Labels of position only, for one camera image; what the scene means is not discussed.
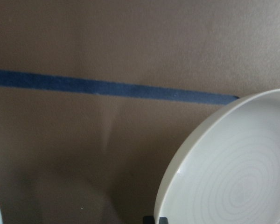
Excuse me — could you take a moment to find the white round plate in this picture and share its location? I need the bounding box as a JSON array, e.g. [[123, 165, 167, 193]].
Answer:
[[154, 88, 280, 224]]

